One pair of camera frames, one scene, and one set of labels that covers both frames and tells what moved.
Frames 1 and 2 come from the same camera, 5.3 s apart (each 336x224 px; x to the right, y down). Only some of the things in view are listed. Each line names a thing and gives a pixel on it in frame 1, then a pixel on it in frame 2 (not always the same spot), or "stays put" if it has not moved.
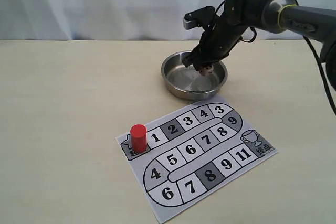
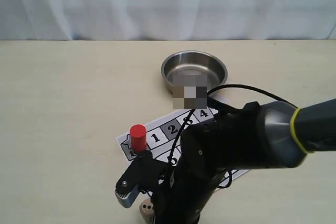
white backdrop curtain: [48, 6] stays put
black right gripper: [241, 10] to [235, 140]
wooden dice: [206, 71] to [147, 210]
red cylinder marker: [139, 137] stays put
